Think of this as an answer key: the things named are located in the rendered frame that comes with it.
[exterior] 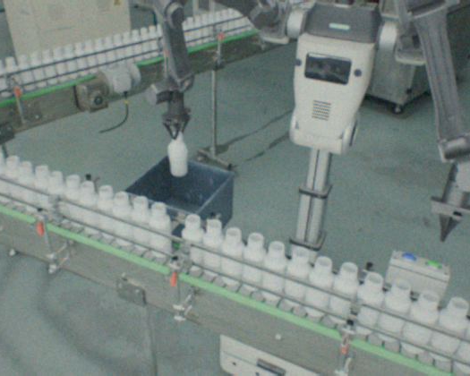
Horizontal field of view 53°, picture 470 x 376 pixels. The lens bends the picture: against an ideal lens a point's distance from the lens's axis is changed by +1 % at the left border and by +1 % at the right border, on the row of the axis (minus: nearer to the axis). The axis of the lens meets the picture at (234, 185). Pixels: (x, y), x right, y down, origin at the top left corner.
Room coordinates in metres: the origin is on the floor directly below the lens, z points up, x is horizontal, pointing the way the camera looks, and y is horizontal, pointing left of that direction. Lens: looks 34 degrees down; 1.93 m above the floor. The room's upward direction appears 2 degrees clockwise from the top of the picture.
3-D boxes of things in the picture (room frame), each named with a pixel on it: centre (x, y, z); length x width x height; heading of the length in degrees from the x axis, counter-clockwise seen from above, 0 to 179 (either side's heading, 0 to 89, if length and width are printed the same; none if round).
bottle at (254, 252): (0.91, -0.06, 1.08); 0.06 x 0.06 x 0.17
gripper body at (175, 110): (1.47, 0.21, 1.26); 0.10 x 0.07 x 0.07; 157
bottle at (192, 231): (0.97, 0.11, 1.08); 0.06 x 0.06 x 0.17
